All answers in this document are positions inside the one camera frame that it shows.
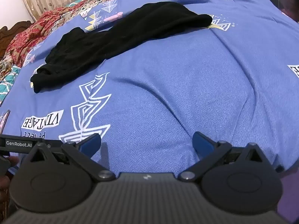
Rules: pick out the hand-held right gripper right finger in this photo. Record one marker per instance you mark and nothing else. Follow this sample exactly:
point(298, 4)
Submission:
point(202, 144)

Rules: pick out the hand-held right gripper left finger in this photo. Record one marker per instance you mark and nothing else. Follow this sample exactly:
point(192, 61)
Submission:
point(90, 142)

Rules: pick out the black pants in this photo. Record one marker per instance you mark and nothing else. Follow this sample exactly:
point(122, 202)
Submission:
point(116, 35)

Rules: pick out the person's left hand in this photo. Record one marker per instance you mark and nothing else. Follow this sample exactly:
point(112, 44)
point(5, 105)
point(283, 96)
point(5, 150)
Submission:
point(14, 161)

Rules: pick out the smartphone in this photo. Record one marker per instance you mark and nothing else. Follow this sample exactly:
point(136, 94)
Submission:
point(4, 121)

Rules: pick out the teal patterned cloth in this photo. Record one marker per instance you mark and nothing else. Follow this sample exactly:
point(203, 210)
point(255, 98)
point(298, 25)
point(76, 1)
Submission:
point(7, 86)

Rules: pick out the blue printed bedsheet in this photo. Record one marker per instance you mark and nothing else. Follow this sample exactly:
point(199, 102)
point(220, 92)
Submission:
point(186, 74)

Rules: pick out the purple cloth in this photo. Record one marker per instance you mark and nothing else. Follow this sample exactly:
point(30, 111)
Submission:
point(290, 191)

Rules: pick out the carved wooden headboard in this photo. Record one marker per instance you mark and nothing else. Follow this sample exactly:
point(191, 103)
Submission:
point(7, 35)

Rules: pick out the red patterned quilt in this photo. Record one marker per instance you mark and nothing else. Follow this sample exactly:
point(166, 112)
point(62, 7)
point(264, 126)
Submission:
point(25, 32)

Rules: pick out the dark furniture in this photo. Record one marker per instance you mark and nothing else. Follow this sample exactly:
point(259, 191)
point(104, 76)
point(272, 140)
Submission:
point(282, 0)

